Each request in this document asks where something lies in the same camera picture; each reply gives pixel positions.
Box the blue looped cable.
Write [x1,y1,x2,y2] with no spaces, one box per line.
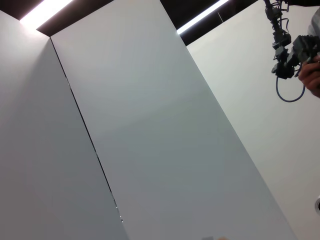
[274,66,306,103]

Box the grey sleeved operator forearm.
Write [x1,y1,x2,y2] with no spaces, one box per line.
[307,9,320,39]

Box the bare operator hand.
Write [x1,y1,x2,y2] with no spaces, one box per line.
[298,52,320,99]

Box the bright ceiling light strip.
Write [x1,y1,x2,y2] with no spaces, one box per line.
[19,0,74,29]
[176,0,230,36]

